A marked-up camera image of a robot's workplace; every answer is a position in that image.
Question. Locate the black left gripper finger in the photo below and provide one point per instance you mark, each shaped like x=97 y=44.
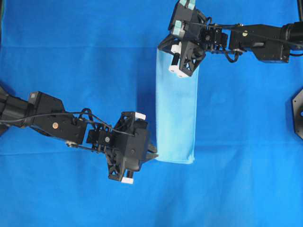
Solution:
x=151 y=152

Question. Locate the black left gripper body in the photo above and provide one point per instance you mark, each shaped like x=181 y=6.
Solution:
x=126 y=146

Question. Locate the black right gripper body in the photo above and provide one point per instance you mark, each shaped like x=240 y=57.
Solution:
x=191 y=35

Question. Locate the light blue towel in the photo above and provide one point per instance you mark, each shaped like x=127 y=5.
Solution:
x=176 y=105

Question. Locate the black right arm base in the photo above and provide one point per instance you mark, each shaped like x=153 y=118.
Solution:
x=297 y=112

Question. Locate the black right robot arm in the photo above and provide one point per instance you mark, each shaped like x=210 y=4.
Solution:
x=270 y=44

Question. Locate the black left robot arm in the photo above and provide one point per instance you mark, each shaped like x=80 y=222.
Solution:
x=46 y=115

